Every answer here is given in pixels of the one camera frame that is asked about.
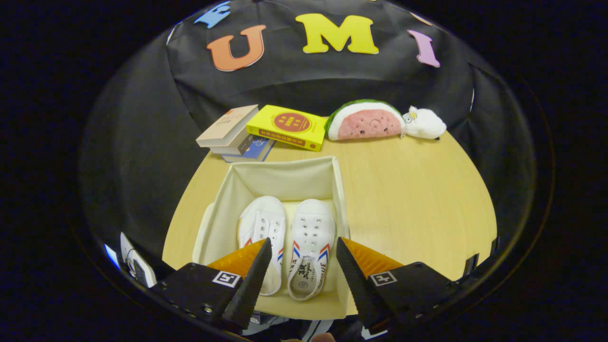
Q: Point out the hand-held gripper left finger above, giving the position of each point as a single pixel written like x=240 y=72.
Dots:
x=251 y=285

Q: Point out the white device with dark panel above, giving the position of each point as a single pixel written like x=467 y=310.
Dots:
x=135 y=266

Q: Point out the yellow book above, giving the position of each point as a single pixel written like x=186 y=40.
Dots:
x=289 y=126

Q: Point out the blue lit screen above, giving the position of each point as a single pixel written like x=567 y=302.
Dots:
x=111 y=256

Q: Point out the cream fabric storage box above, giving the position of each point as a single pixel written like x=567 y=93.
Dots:
x=285 y=178

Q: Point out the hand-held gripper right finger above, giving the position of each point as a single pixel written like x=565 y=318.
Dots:
x=358 y=285

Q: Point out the blue book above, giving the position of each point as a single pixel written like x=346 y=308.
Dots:
x=259 y=151

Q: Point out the beige book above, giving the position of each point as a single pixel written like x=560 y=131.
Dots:
x=228 y=124

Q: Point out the grey book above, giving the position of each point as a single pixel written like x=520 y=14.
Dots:
x=237 y=145

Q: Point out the watermelon slice plush toy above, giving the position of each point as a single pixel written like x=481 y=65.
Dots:
x=365 y=123

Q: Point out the white canvas shoe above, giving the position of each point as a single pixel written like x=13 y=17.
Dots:
x=311 y=228
x=263 y=218

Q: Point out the black table bracket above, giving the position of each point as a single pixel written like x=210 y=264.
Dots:
x=471 y=264
x=494 y=244

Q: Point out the white plush toy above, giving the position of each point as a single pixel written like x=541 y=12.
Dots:
x=427 y=123

